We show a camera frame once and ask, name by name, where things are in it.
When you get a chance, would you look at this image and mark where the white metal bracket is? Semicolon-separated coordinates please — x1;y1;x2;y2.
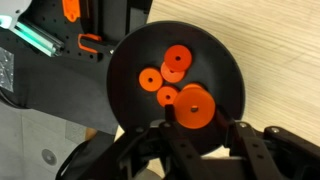
0;0;33;29

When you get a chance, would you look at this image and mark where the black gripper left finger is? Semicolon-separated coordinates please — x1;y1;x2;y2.
114;104;214;180

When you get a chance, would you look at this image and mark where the aluminium extrusion bar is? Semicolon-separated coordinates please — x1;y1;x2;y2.
0;15;65;58

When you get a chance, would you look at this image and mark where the clear plastic bag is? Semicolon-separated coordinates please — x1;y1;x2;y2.
0;46;15;93

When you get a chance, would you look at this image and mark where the orange disc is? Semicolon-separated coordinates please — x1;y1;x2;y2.
160;61;186;84
138;67;164;93
163;44;193;73
173;88;217;130
181;83;205;92
156;85;180;108

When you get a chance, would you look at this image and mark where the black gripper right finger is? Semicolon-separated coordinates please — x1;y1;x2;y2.
214;105;320;180

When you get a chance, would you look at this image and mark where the round floor cover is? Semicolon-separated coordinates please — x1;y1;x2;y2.
41;148;58;166

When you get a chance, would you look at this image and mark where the black robot stand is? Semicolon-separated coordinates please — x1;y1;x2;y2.
18;0;154;64

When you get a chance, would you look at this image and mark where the black bowl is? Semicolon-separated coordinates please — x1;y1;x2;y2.
106;20;247;157

